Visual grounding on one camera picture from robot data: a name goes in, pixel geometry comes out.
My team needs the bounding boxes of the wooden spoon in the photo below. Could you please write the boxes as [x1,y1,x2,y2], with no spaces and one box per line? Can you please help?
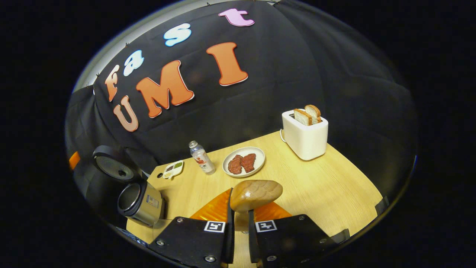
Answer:
[230,180,283,233]

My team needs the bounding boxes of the white divided bean dish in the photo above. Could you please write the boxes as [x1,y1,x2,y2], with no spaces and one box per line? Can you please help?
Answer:
[163,160,184,180]

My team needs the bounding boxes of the white toaster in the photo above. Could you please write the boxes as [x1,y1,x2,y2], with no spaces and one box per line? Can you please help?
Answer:
[281,108,329,161]

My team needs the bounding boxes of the toasted bread slice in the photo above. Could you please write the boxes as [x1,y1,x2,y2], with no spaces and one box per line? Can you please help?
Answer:
[305,105,322,124]
[293,108,313,126]

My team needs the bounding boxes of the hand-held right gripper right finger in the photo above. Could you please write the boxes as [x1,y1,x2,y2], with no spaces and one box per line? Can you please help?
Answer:
[248,201,350,268]

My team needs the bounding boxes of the red meat piece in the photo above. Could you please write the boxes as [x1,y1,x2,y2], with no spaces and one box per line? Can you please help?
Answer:
[241,153,257,173]
[228,154,243,175]

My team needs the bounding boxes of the dark grey rice cooker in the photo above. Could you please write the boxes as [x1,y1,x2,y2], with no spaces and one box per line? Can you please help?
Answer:
[92,145,166,227]

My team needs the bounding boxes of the clear plastic bottle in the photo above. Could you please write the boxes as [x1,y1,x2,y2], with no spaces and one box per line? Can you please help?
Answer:
[189,140,216,175]

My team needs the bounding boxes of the white round plate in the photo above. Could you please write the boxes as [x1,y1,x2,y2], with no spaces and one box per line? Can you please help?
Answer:
[222,146,266,178]

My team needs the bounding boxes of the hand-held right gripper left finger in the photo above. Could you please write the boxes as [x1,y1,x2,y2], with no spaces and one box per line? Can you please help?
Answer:
[149,188,235,268]

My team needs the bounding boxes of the black backdrop cloth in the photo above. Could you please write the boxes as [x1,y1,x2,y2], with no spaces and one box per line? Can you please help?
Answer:
[65,0,417,224]

